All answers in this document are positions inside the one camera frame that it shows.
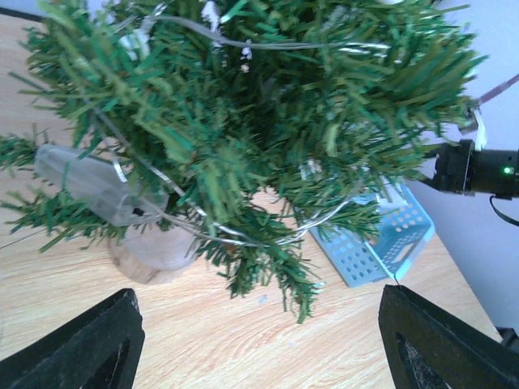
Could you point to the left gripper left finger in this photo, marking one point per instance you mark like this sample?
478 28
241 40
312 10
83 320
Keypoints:
99 348

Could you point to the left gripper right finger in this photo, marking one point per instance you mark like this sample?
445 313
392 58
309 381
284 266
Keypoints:
427 347

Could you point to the light blue plastic basket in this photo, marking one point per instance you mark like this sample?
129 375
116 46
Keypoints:
404 230

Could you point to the fairy light string white beads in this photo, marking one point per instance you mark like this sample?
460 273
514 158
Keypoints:
218 100

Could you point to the small green christmas tree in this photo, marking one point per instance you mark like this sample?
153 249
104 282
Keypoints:
437 62

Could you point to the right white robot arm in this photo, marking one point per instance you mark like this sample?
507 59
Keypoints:
467 167

